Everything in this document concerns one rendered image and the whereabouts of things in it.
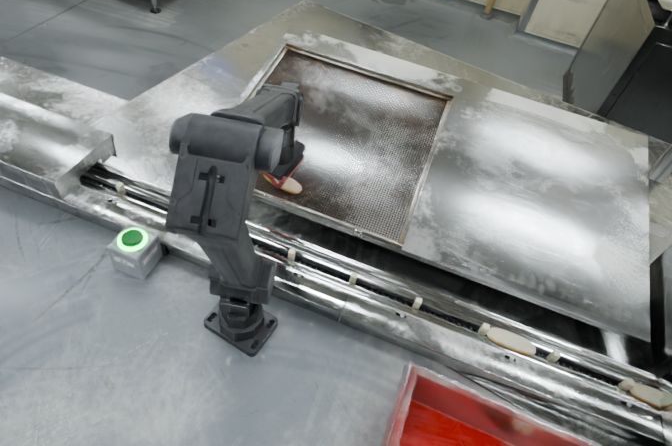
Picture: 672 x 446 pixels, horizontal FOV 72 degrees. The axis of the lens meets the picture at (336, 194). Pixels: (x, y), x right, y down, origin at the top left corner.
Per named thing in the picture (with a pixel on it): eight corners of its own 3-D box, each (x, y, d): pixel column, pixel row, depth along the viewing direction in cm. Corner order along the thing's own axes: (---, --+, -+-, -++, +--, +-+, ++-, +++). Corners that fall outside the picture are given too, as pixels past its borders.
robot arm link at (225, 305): (219, 316, 84) (249, 321, 84) (217, 285, 77) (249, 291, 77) (233, 273, 90) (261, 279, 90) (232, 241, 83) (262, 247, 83)
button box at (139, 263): (113, 277, 97) (101, 245, 89) (137, 250, 103) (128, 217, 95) (147, 292, 96) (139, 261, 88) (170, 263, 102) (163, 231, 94)
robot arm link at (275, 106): (166, 165, 49) (267, 184, 49) (170, 112, 47) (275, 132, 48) (254, 109, 90) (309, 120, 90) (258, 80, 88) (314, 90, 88)
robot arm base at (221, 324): (202, 325, 89) (253, 358, 86) (199, 304, 83) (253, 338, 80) (230, 293, 95) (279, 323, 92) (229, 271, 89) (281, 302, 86)
